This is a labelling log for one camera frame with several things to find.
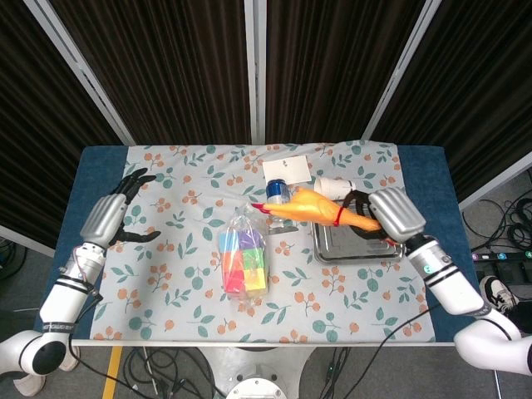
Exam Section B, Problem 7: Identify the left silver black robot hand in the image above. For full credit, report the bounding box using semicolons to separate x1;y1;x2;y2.
79;168;162;250

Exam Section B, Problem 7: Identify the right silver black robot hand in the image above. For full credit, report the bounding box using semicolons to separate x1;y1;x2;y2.
341;186;427;246

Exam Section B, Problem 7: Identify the yellow rubber chicken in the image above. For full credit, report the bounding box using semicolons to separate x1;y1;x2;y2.
250;186;397;244

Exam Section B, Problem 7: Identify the round grey robot base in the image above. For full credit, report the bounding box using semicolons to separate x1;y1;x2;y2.
226;375;290;399

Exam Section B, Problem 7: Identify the stainless steel rectangular tray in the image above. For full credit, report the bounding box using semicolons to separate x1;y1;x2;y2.
309;218;406;266

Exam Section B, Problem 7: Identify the blue table cover cloth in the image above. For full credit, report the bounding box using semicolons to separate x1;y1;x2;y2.
39;144;483;342

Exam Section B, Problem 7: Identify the white paper cup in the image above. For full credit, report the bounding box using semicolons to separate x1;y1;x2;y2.
313;176;358;200

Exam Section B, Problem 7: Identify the floral printed tablecloth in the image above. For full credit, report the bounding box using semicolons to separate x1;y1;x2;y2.
90;139;437;344

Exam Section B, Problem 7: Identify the black power strip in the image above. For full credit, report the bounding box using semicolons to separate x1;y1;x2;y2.
470;249;532;264

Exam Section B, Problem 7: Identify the white paper card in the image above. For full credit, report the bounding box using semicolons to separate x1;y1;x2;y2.
262;155;313;185

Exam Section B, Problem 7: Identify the blue silver drink can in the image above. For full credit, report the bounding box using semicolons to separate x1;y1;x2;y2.
264;178;298;222

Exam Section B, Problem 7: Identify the black and white sneaker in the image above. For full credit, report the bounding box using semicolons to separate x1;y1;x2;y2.
479;275;521;318

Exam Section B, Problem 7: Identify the dark folding screen panel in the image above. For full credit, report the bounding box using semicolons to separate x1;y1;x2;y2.
22;0;257;145
365;0;532;211
254;0;441;145
0;0;126;259

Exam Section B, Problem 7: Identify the bag of colourful foam blocks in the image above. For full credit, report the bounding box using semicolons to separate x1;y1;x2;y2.
218;202;272;318

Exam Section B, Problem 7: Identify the yellow floor tape strip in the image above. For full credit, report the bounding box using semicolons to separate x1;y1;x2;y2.
101;347;124;399

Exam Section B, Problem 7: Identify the white shoe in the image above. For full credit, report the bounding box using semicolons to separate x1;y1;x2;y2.
13;367;47;397

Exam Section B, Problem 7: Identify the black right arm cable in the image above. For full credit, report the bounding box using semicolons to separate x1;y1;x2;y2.
356;302;458;399

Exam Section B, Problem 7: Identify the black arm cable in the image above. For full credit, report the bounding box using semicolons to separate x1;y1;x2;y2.
356;302;458;399
67;339;124;390

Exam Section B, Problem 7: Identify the black floor cable bundle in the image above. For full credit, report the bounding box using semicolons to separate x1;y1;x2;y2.
461;195;532;253

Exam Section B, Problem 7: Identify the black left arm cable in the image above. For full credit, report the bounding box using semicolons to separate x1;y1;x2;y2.
67;339;124;390

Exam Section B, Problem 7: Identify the black cable tangle under table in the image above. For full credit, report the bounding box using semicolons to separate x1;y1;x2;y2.
122;347;228;399

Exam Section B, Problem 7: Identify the white table pedestal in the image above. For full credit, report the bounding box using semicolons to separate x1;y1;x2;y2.
198;347;318;399

